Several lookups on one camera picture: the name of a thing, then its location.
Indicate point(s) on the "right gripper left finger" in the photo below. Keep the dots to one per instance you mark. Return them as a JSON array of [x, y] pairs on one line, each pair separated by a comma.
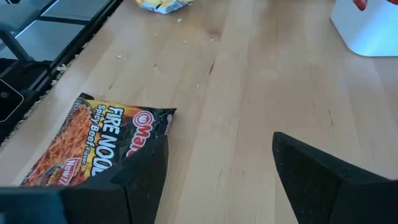
[[146, 186]]

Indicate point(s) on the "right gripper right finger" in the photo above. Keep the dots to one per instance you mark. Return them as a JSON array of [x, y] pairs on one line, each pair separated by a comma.
[[311, 186]]

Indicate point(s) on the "black Fire Noodle pack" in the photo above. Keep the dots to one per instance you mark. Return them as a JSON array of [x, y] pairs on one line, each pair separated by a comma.
[[93, 140]]

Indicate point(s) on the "white plastic bin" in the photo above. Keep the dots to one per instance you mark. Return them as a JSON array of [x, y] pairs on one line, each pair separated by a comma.
[[373, 37]]

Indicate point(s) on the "yellow creamy noodle pack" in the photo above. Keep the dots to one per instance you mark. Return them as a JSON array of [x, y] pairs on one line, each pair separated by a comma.
[[161, 6]]

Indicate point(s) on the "orange-red Saucy Noods pack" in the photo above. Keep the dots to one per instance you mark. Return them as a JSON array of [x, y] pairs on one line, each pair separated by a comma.
[[360, 3], [393, 2]]

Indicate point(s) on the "grey stand leg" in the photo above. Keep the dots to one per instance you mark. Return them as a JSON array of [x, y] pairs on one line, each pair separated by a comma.
[[18, 12]]

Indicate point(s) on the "black aluminium table frame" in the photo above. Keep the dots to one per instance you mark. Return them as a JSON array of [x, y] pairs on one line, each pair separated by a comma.
[[77, 43]]

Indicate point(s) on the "black table-level camera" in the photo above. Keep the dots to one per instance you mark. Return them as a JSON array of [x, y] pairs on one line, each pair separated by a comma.
[[9, 99]]

